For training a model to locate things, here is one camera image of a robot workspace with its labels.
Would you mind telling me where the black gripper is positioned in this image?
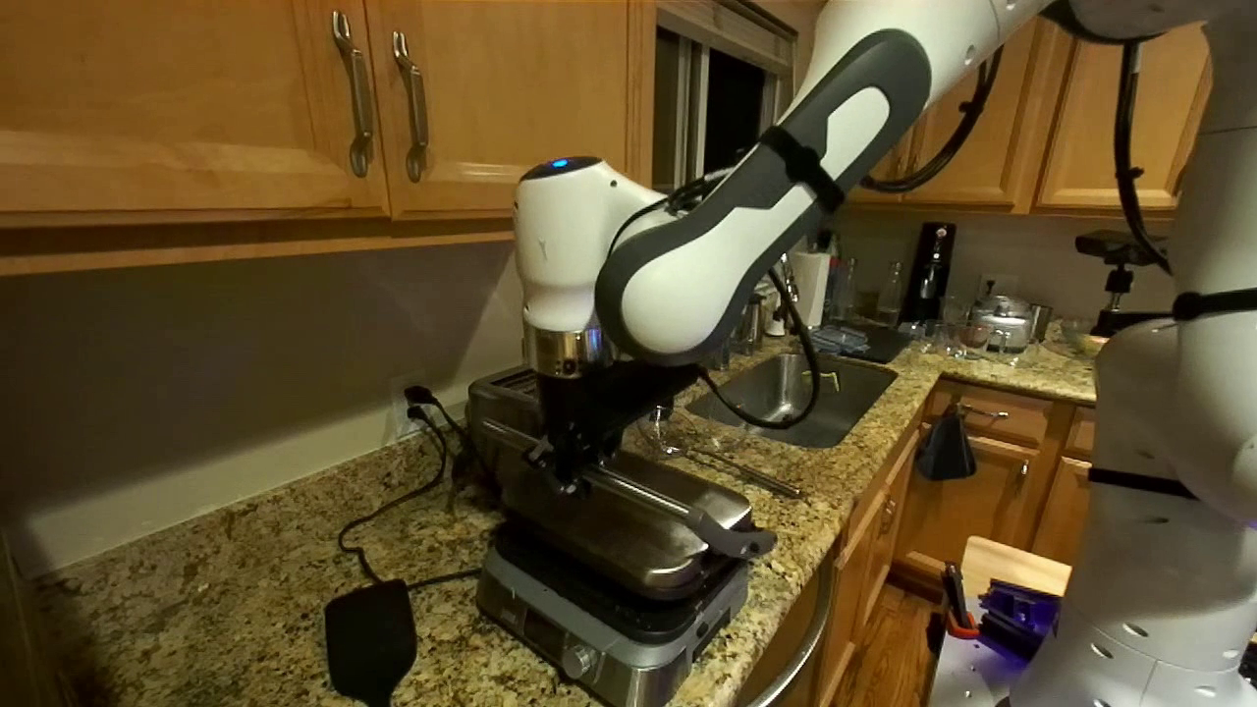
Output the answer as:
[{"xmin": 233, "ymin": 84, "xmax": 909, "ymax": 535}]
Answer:
[{"xmin": 538, "ymin": 359, "xmax": 684, "ymax": 483}]

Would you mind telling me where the stainless grill sandwich maker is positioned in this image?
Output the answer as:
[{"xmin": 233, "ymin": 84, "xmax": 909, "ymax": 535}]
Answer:
[{"xmin": 468, "ymin": 367, "xmax": 774, "ymax": 707}]

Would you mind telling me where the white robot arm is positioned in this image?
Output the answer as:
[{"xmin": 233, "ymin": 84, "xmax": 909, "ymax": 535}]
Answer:
[{"xmin": 514, "ymin": 0, "xmax": 1257, "ymax": 707}]

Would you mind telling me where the stainless kitchen sink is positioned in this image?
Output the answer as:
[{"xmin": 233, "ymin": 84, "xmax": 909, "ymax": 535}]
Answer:
[{"xmin": 693, "ymin": 350, "xmax": 896, "ymax": 448}]

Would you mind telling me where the black coffee machine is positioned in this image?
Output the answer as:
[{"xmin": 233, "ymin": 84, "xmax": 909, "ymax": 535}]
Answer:
[{"xmin": 899, "ymin": 225, "xmax": 956, "ymax": 327}]

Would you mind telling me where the black hanging towel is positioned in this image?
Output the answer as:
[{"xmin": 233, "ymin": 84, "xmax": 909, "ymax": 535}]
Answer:
[{"xmin": 917, "ymin": 403, "xmax": 978, "ymax": 479}]

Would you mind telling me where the silver kettle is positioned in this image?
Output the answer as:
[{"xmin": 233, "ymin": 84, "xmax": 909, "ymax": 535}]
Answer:
[{"xmin": 963, "ymin": 281, "xmax": 1040, "ymax": 354}]

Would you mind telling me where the black power cord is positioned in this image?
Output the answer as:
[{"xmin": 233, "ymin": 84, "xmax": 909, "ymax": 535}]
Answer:
[{"xmin": 336, "ymin": 382, "xmax": 486, "ymax": 595}]

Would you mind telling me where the right cabinet door handle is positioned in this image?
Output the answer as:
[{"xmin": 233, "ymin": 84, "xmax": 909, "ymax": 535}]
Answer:
[{"xmin": 389, "ymin": 26, "xmax": 428, "ymax": 184}]

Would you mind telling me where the cabinet door handle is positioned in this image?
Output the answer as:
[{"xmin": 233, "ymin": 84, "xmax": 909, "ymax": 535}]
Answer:
[
  {"xmin": 329, "ymin": 6, "xmax": 376, "ymax": 177},
  {"xmin": 389, "ymin": 26, "xmax": 428, "ymax": 184}
]

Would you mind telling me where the left cabinet door handle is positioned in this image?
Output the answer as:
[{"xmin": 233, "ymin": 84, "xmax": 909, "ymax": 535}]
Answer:
[{"xmin": 329, "ymin": 6, "xmax": 376, "ymax": 177}]

